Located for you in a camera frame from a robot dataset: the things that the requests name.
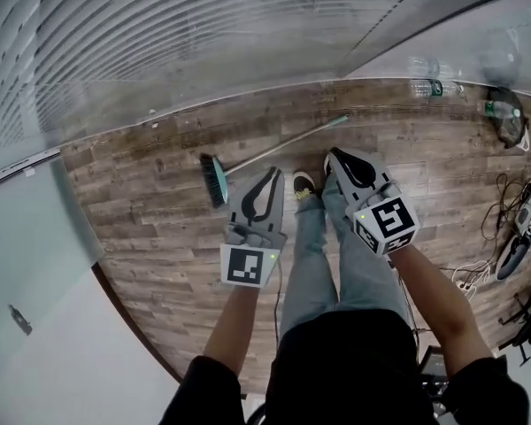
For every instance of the person's left shoe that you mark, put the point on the person's left shoe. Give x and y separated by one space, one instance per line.
304 184

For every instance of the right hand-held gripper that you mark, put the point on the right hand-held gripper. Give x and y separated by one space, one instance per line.
389 221

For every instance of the person's left leg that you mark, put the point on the person's left leg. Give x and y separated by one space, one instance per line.
310 259

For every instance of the person's right leg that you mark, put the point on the person's right leg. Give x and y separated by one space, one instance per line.
363 277

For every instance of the person's right shoe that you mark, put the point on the person's right shoe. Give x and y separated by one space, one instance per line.
327 171

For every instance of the clear plastic bottle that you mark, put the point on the clear plastic bottle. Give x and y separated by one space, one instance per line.
433 88

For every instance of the white power strip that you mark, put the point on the white power strip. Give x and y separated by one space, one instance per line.
464 286

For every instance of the black trash bag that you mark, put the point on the black trash bag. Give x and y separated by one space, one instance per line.
511 126

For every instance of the person's black shirt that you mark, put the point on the person's black shirt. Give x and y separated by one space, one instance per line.
345 370

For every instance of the green plastic bottle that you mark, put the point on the green plastic bottle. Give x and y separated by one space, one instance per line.
497 109

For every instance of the frosted glass door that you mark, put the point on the frosted glass door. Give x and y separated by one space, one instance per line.
26 219

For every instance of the person's left forearm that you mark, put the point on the person's left forearm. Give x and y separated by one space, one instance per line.
232 326

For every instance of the person's shoe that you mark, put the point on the person's shoe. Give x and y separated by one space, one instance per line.
327 171
304 184

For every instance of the person's leg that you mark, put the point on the person's leg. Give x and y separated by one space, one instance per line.
363 277
310 259

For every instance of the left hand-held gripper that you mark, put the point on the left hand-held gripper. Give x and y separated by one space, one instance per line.
243 264

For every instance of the teal broom with black bristles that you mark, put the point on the teal broom with black bristles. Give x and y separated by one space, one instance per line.
214 184

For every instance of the person's right forearm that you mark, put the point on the person's right forearm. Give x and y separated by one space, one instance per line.
438 308

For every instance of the white window blinds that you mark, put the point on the white window blinds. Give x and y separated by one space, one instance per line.
159 38

